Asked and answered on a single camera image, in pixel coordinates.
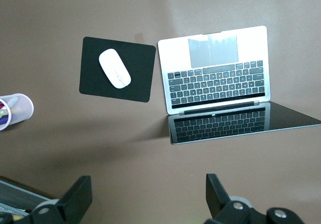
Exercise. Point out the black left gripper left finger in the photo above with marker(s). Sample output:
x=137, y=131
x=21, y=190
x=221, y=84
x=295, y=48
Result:
x=80, y=196

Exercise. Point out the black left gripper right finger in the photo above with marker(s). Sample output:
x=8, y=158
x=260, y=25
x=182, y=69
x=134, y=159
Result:
x=217, y=199

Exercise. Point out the silver laptop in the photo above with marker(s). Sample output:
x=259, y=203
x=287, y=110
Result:
x=215, y=83

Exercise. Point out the metal mesh desk organizer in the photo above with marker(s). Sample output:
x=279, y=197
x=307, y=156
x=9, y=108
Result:
x=15, y=194

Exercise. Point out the pink mesh pen cup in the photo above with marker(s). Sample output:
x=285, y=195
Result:
x=22, y=106

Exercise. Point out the purple pen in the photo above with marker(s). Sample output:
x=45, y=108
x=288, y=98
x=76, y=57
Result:
x=2, y=121

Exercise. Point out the light green pen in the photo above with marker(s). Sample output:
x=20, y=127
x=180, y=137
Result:
x=1, y=112

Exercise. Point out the black mouse pad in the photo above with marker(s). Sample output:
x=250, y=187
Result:
x=140, y=83

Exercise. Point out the white computer mouse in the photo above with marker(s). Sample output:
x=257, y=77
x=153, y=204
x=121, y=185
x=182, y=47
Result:
x=114, y=68

